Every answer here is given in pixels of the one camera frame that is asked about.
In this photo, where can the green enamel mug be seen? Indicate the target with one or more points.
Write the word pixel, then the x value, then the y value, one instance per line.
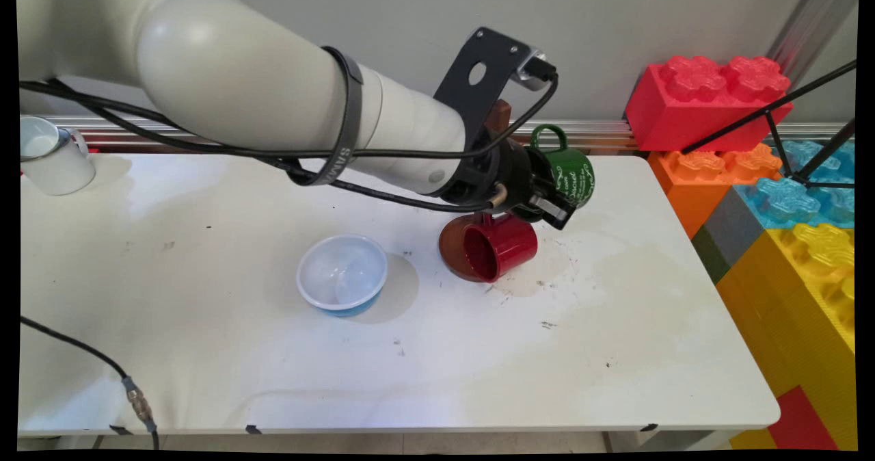
pixel 574 174

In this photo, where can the white bowl blue base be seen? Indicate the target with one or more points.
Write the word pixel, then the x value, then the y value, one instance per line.
pixel 342 276

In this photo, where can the dark green toy block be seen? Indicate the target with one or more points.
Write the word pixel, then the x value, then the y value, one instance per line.
pixel 709 256

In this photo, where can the brown wooden mug tree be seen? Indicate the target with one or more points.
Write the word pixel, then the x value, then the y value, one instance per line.
pixel 451 249

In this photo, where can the red mug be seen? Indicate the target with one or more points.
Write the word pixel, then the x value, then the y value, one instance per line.
pixel 506 249

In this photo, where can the white enamel mug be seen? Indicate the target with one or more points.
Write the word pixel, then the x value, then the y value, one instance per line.
pixel 58 170

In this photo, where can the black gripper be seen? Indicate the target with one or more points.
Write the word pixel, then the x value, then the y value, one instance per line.
pixel 509 177

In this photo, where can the flat red toy block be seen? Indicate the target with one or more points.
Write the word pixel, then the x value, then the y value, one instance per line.
pixel 800 420

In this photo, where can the translucent blue toy block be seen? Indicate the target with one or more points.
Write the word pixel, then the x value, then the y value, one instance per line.
pixel 786 201

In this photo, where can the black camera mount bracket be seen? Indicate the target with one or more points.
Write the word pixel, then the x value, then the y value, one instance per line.
pixel 492 47

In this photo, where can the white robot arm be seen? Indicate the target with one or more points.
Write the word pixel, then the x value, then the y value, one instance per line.
pixel 225 71

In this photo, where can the large yellow toy block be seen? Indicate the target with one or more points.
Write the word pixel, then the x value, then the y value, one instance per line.
pixel 786 310

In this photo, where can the aluminium table rail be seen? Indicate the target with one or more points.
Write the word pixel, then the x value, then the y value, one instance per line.
pixel 601 133

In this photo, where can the aluminium upright profile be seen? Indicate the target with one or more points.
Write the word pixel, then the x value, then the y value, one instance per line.
pixel 813 23

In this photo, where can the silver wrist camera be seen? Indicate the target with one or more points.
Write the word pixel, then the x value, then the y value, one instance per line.
pixel 530 71

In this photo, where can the orange toy block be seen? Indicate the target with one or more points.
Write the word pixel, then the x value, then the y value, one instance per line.
pixel 690 187

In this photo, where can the black tripod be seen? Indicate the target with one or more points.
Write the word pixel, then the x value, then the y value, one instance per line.
pixel 769 111

